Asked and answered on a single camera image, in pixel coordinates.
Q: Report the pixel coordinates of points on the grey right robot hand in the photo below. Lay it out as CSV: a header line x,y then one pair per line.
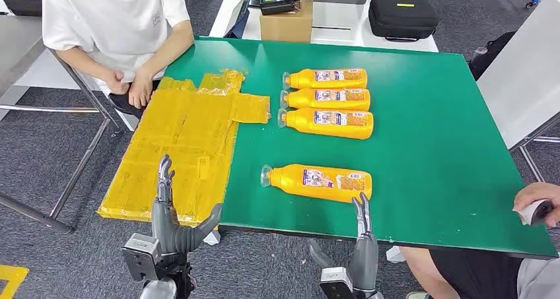
x,y
363,262

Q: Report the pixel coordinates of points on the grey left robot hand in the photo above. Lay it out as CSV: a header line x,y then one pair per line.
x,y
164,227

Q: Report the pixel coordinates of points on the person's left hand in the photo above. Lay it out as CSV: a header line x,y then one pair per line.
x,y
141,89

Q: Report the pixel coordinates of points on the person's right hand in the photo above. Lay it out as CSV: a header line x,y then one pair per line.
x,y
117,82
542,192

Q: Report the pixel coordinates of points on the white and black handheld device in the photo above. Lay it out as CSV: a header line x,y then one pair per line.
x,y
536,211

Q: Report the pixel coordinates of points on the yellow detergent bottle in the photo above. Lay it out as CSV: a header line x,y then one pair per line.
x,y
306,102
306,128
306,82
288,183

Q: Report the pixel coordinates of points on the person's left forearm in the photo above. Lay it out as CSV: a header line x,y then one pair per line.
x,y
170,52

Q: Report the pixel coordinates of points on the person's right forearm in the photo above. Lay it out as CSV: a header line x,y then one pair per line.
x,y
85,65

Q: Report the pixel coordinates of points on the white table foot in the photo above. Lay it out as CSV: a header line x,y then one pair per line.
x,y
212,239
395,255

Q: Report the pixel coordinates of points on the person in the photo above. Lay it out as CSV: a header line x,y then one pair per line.
x,y
477,271
113,26

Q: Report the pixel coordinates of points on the yellow taped cardboard mat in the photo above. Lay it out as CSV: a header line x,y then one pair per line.
x,y
183,135

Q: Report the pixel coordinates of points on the white side table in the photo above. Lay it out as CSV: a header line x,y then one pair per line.
x,y
48,74

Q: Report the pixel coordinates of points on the green table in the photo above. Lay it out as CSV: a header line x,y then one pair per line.
x,y
415,135

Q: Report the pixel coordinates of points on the black backpack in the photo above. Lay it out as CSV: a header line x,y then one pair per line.
x,y
490,56

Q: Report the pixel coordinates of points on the brown cardboard box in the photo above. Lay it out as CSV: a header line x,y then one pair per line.
x,y
284,28

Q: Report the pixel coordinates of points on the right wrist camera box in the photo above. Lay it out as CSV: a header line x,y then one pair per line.
x,y
334,284

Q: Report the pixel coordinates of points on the grey metal frame table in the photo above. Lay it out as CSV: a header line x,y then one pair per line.
x,y
525,69
17,43

